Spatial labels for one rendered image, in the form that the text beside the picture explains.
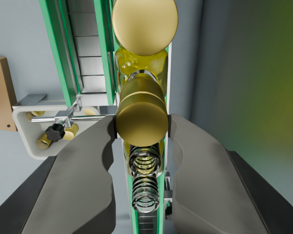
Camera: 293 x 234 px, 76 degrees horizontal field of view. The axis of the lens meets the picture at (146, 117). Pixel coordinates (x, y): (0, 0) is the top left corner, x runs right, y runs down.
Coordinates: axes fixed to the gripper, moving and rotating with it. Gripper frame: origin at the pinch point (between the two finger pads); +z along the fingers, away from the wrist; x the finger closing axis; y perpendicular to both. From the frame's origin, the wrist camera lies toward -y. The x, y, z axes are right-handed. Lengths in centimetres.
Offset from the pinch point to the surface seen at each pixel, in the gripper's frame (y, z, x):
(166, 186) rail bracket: 34.6, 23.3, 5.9
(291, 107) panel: 0.8, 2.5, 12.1
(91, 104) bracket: 12.0, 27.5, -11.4
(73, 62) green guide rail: 2.2, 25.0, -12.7
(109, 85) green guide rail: 4.8, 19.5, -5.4
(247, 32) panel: -3.9, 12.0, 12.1
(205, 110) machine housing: 15.2, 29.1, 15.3
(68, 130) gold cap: 23.8, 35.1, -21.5
